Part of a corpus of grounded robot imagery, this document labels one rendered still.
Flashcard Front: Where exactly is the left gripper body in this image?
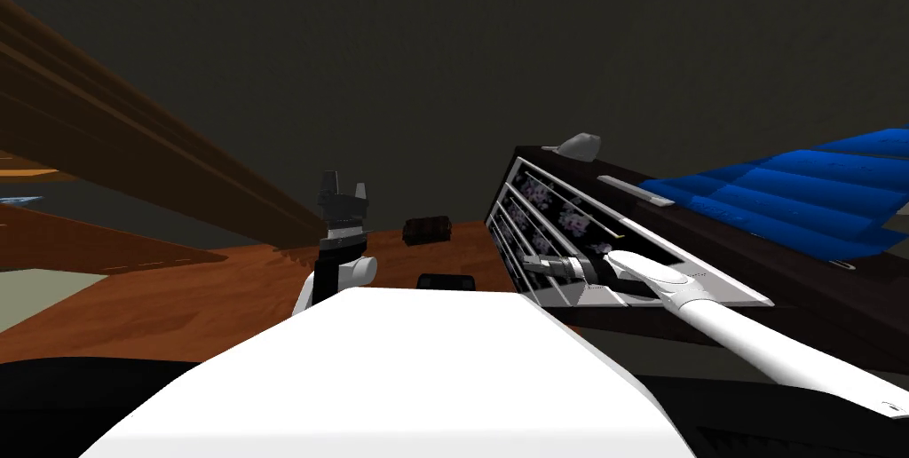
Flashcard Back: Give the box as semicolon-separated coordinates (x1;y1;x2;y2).
316;189;371;232

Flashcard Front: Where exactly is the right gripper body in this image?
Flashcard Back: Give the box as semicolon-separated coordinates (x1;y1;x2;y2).
542;256;588;282

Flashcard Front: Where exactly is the floral white-framed drawer front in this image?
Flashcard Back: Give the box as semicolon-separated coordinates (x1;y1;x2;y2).
495;182;630;310
505;155;776;310

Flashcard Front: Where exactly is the small dark brown chest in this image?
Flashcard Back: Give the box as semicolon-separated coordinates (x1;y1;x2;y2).
401;215;454;247

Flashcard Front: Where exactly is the grey flat bar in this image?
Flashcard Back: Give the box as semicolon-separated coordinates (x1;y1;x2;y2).
596;173;676;209

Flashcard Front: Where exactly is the grey rounded object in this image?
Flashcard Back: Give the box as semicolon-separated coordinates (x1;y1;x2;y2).
554;131;603;164

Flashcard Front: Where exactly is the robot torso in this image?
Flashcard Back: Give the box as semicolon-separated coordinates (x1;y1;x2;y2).
77;272;699;458

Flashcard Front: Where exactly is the brown wooden furniture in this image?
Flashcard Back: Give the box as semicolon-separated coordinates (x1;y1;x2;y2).
0;0;329;276

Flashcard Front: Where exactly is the dark wooden drawer cabinet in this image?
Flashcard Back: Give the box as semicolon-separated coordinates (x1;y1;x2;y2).
485;145;909;378

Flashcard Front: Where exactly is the blue quilted blanket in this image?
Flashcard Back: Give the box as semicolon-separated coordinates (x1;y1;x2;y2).
637;127;909;265

